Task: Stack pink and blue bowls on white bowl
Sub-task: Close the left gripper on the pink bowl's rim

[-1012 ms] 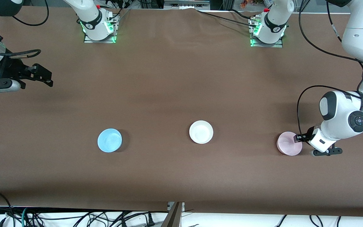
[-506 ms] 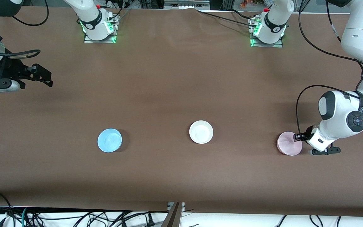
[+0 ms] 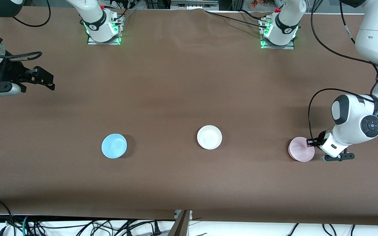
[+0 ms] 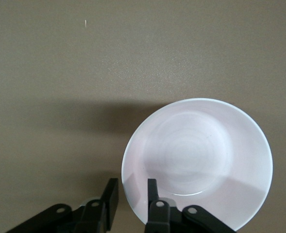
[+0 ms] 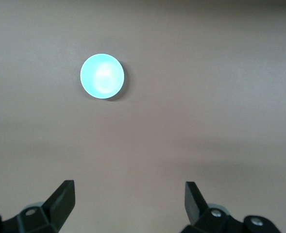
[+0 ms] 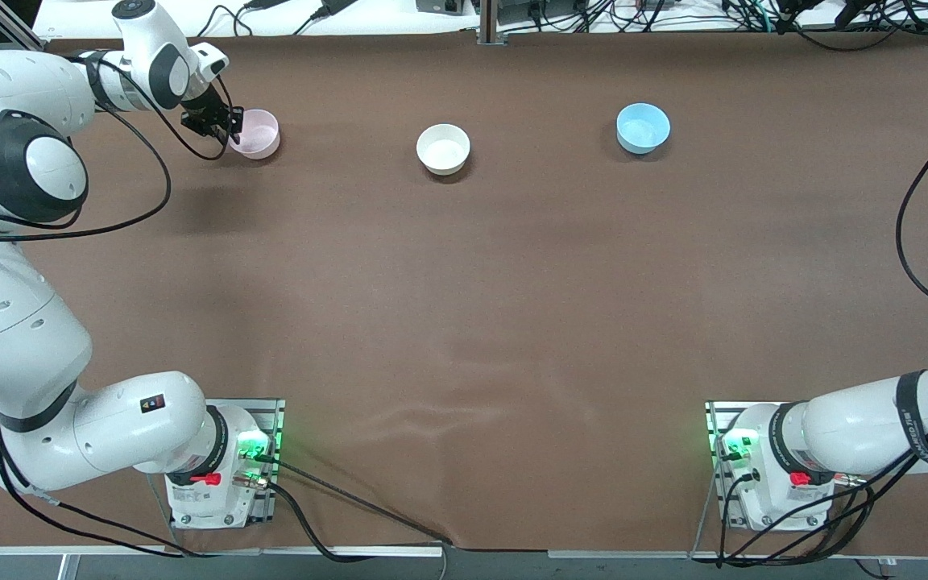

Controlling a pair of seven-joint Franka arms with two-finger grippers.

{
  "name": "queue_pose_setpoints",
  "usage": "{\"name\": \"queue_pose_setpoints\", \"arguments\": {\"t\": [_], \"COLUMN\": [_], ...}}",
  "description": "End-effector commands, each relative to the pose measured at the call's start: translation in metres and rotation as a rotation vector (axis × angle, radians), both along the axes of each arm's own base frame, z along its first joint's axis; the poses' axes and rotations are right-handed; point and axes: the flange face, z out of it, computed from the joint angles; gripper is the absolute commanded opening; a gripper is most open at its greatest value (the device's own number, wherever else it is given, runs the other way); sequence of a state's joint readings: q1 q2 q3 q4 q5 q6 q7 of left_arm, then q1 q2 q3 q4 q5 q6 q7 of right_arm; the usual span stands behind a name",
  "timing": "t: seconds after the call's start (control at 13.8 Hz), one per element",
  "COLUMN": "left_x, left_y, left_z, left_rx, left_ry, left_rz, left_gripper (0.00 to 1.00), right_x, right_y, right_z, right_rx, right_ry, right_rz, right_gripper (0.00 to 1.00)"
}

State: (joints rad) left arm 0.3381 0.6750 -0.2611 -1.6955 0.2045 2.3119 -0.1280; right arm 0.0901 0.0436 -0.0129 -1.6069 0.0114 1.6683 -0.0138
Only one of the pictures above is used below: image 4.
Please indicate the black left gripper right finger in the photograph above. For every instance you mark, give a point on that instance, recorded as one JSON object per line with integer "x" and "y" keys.
{"x": 157, "y": 218}

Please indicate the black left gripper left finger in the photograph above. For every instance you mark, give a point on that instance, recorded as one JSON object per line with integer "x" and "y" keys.
{"x": 108, "y": 206}

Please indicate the pink bowl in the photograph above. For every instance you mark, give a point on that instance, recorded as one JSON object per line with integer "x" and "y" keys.
{"x": 193, "y": 157}

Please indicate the brown table cover sheet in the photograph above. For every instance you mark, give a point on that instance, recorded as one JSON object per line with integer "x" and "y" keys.
{"x": 84, "y": 72}

